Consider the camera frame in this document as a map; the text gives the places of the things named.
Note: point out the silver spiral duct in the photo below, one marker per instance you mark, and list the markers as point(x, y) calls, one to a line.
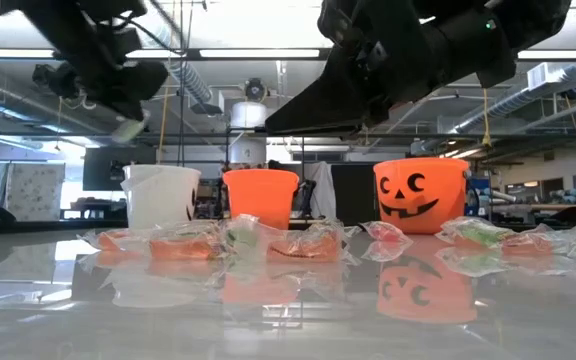
point(193, 82)

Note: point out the dark wall monitor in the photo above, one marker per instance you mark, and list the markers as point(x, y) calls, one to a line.
point(100, 170)

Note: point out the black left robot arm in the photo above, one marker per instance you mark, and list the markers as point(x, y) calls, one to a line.
point(43, 20)

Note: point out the orange angry-face pumpkin bucket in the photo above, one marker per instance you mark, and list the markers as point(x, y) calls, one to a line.
point(260, 195)

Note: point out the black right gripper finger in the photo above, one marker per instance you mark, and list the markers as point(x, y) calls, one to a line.
point(313, 127)
point(328, 95)

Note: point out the white plastic bucket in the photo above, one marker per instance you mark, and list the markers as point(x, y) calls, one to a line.
point(160, 197)

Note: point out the patterned grey curtain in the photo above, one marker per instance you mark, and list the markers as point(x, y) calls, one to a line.
point(33, 190)

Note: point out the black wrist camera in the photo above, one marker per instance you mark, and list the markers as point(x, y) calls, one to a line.
point(127, 42)
point(338, 22)

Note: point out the orange smiling pumpkin bucket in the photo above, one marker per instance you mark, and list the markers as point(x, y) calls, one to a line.
point(420, 195)

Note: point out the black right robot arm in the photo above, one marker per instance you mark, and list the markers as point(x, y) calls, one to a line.
point(518, 30)

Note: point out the red gummy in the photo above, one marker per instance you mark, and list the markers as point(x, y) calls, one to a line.
point(387, 232)

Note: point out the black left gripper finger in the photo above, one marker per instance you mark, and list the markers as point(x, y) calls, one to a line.
point(129, 111)

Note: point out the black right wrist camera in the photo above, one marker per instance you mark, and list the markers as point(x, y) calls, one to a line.
point(338, 22)

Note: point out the orange gummy in clear wrapper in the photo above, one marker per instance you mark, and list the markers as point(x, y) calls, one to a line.
point(185, 247)
point(303, 247)
point(110, 241)
point(525, 243)

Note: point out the white cylindrical tank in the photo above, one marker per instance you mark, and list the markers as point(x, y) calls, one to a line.
point(248, 115)

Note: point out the white hanging cloth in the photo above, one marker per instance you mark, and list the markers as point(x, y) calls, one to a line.
point(323, 187)

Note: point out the black ceiling camera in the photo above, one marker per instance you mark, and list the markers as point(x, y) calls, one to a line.
point(255, 90)

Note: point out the ceiling light rail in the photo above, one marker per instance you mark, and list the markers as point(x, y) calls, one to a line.
point(258, 53)

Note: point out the wooden workbench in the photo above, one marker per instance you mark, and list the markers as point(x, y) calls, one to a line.
point(543, 206)

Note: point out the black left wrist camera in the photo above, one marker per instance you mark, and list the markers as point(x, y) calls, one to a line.
point(127, 42)

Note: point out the small black background robot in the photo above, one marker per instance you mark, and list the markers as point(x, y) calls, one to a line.
point(305, 197)

